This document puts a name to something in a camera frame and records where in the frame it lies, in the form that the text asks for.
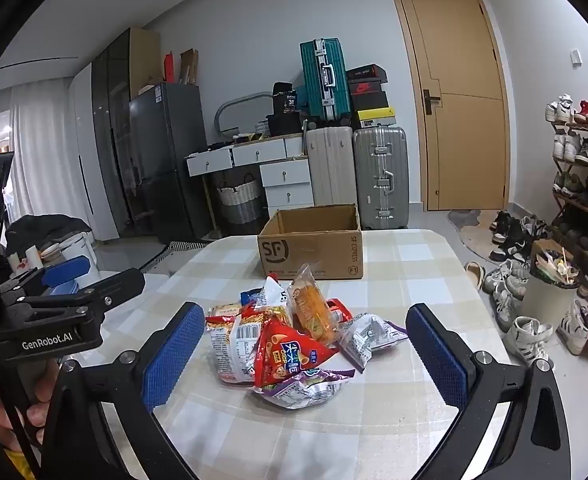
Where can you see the white light switch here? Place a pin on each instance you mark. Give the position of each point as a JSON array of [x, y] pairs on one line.
[[576, 57]]

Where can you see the purple snack packet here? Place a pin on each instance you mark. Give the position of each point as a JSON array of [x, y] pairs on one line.
[[304, 390]]

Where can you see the white drawer desk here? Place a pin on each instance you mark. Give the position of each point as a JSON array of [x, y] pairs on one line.
[[284, 172]]

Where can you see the silver snack packet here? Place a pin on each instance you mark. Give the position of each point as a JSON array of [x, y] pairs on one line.
[[366, 337]]

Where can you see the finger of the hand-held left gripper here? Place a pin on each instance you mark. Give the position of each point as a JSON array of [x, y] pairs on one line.
[[119, 280], [66, 270]]

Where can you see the teal suitcase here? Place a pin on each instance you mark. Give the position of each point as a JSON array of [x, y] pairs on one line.
[[319, 80]]

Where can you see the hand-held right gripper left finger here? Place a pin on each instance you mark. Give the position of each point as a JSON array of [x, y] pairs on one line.
[[174, 355]]

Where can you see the white trash bin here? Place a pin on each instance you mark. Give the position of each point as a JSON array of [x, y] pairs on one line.
[[543, 295]]

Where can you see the small cardboard box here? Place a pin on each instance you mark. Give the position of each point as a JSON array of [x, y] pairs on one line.
[[548, 249]]

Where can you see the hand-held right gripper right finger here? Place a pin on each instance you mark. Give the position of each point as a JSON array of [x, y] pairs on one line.
[[438, 355]]

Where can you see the dark cloth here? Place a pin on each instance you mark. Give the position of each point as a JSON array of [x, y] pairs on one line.
[[44, 227]]

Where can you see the red logo shoe box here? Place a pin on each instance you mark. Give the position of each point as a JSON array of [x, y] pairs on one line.
[[367, 87]]

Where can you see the black red shoe box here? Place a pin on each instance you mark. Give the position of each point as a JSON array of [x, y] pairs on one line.
[[366, 72]]

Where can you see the plain black shoe box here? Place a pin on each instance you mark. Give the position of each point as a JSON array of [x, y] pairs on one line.
[[368, 102]]

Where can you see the blue snack packet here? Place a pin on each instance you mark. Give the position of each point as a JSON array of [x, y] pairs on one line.
[[264, 292]]

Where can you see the black white patterned rug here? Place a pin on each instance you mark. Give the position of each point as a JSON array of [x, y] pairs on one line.
[[184, 247]]

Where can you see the black printed bag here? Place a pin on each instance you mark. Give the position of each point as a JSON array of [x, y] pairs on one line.
[[289, 97]]

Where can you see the grey floor mat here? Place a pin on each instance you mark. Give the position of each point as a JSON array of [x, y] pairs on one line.
[[461, 217]]

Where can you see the wooden door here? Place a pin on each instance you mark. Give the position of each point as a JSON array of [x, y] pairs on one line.
[[463, 110]]

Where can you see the plain black bag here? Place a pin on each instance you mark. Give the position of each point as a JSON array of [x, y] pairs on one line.
[[284, 125]]

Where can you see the red flat box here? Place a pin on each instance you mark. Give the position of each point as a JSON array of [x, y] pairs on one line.
[[168, 67]]

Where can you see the noodle snack packet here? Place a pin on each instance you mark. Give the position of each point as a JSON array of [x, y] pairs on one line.
[[269, 317]]

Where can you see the red chips packet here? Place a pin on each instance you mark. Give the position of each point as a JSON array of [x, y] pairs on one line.
[[284, 355]]

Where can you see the round beige rug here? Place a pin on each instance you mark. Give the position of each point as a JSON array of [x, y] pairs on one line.
[[476, 240]]

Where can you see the woven laundry basket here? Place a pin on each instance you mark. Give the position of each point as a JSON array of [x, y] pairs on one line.
[[239, 200]]

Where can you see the white suitcase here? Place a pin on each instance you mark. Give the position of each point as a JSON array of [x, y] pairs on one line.
[[329, 165]]

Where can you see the tall dark cabinet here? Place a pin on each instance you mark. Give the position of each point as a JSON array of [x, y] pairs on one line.
[[114, 110]]

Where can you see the white curtain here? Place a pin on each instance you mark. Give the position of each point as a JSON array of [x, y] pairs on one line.
[[39, 150]]

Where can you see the cream biscuit packet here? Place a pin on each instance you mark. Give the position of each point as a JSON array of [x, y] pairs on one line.
[[224, 311]]

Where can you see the grey metal frame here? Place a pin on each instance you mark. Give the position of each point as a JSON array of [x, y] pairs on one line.
[[239, 102]]

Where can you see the brown cardboard carton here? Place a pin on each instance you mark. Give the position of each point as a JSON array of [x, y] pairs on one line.
[[189, 67]]

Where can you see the orange cracker packet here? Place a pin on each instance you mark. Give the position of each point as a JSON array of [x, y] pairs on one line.
[[311, 315]]

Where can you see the silver suitcase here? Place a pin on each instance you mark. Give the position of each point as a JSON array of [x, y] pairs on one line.
[[373, 175]]

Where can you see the pile of loose shoes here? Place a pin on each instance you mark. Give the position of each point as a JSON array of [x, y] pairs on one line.
[[518, 332]]

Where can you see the shoe rack with shoes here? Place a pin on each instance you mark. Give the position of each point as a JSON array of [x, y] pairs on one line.
[[581, 150]]

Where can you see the white container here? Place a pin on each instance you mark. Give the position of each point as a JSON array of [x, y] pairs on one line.
[[81, 250]]

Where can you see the red snack packet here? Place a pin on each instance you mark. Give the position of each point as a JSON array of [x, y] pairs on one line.
[[339, 310]]

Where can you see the dark grey fridge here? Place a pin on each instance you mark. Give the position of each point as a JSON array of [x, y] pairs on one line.
[[169, 160]]

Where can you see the wooden shoe rack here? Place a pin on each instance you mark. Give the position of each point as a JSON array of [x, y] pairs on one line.
[[573, 127]]

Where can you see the person's left hand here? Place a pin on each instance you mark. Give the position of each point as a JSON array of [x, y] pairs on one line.
[[39, 410]]

